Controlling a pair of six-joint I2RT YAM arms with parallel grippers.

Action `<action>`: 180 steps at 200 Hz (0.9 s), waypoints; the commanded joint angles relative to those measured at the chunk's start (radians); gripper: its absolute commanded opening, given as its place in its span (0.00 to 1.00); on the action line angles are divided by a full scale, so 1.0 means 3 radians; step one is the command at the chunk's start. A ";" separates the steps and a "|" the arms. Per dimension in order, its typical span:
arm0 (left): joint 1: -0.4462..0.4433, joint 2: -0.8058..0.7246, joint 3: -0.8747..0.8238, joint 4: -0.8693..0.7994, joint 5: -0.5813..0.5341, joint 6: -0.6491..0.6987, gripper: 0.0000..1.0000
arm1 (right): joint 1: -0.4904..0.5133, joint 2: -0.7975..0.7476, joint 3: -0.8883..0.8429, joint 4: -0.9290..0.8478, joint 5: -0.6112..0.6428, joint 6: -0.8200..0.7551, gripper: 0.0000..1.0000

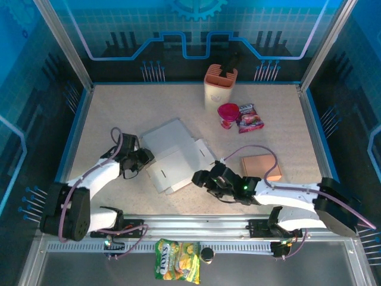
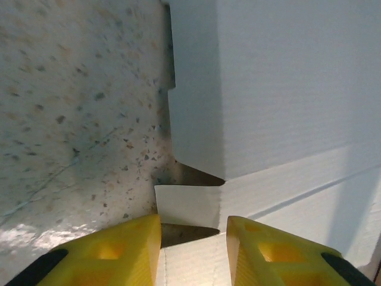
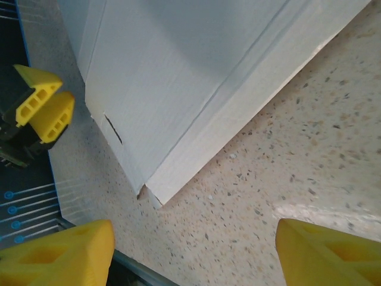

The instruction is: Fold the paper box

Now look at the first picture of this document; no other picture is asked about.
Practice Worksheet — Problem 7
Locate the black knife handle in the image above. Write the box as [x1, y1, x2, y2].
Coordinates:
[221, 51, 242, 75]

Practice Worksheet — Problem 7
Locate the brown paper box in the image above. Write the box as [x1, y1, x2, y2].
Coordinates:
[241, 154, 283, 182]

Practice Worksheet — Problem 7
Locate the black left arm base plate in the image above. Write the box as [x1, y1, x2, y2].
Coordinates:
[90, 219, 145, 239]

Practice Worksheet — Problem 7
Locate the beige knife block orange top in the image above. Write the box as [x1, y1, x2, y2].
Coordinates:
[204, 64, 239, 113]

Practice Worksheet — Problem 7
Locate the pink lidded cup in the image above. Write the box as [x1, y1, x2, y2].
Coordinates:
[217, 102, 241, 129]

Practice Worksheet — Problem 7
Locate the purple candy bag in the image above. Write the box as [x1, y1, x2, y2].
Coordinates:
[236, 103, 265, 134]

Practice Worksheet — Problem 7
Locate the white paper box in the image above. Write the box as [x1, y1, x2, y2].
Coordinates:
[139, 118, 220, 196]

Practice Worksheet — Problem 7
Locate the aluminium frame post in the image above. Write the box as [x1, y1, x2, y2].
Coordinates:
[298, 0, 358, 92]
[33, 0, 95, 92]

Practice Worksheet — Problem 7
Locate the black round knob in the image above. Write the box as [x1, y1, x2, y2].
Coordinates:
[199, 246, 216, 265]

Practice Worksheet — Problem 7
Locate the yellow candy bag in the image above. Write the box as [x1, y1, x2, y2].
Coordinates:
[154, 238, 202, 285]

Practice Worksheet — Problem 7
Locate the slotted grey cable duct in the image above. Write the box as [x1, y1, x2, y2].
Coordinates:
[46, 240, 276, 254]

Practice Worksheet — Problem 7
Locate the aluminium mounting rail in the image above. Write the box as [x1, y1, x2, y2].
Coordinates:
[35, 213, 358, 239]

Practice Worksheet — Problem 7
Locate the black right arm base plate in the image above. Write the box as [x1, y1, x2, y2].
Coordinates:
[248, 219, 303, 239]

